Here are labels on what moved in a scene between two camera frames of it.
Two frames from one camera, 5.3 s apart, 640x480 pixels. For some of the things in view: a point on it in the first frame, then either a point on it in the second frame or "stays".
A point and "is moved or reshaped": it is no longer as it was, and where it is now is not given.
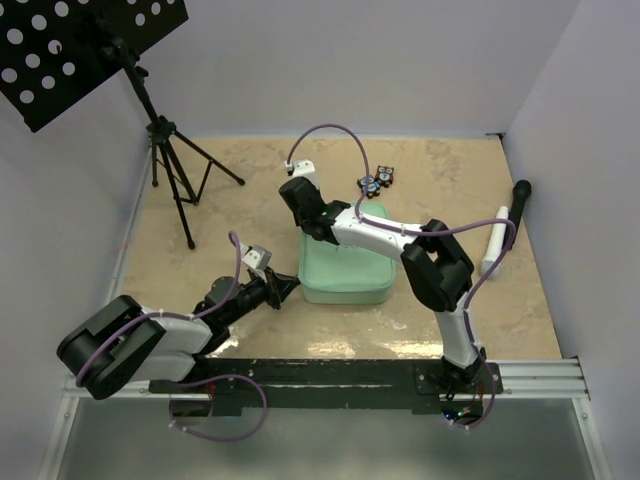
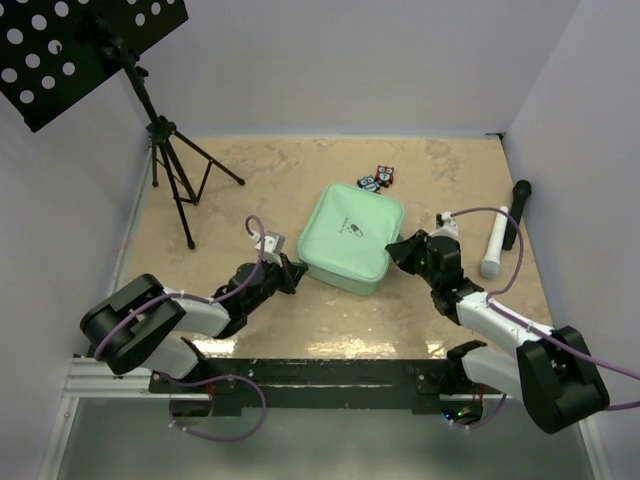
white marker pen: x=496 y=247 stays
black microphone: x=520 y=194 stays
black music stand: x=54 y=51 stays
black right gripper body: x=303 y=223 → x=432 y=279
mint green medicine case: x=340 y=274 is moved or reshaped
